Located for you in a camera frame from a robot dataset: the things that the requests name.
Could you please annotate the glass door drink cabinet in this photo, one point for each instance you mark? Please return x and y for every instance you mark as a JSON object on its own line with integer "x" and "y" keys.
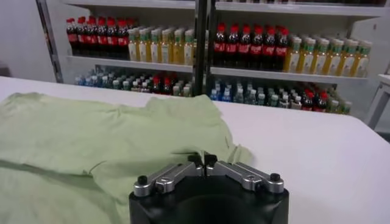
{"x": 274, "y": 76}
{"x": 122, "y": 63}

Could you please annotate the yellow juice bottle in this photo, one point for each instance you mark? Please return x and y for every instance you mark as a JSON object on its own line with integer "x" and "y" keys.
{"x": 293, "y": 61}
{"x": 307, "y": 61}
{"x": 335, "y": 61}
{"x": 189, "y": 50}
{"x": 363, "y": 61}
{"x": 321, "y": 61}
{"x": 155, "y": 50}
{"x": 133, "y": 50}
{"x": 143, "y": 50}
{"x": 178, "y": 50}
{"x": 348, "y": 61}
{"x": 167, "y": 50}

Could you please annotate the small red-cap cola bottle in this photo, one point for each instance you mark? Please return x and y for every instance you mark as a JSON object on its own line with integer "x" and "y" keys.
{"x": 167, "y": 86}
{"x": 308, "y": 102}
{"x": 156, "y": 85}
{"x": 321, "y": 103}

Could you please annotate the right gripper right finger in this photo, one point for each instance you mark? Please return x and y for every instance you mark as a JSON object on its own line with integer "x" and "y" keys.
{"x": 243, "y": 176}

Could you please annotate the small dark drink bottle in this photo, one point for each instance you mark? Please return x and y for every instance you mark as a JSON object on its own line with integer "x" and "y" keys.
{"x": 145, "y": 86}
{"x": 135, "y": 85}
{"x": 284, "y": 100}
{"x": 295, "y": 102}

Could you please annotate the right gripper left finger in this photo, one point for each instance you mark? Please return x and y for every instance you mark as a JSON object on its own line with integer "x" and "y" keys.
{"x": 170, "y": 176}

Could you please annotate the light green t-shirt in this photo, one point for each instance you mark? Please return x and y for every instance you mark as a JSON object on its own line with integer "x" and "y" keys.
{"x": 91, "y": 146}

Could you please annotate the small white-label drink bottle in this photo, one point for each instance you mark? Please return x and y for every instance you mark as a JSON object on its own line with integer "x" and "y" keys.
{"x": 116, "y": 83}
{"x": 274, "y": 99}
{"x": 126, "y": 84}
{"x": 262, "y": 98}

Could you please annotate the small blue water bottle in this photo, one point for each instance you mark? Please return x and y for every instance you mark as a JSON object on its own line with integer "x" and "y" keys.
{"x": 214, "y": 93}
{"x": 88, "y": 81}
{"x": 78, "y": 81}
{"x": 226, "y": 94}

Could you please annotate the small yellow tea bottle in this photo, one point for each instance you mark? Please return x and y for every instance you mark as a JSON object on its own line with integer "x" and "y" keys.
{"x": 334, "y": 106}
{"x": 346, "y": 108}
{"x": 186, "y": 90}
{"x": 176, "y": 89}

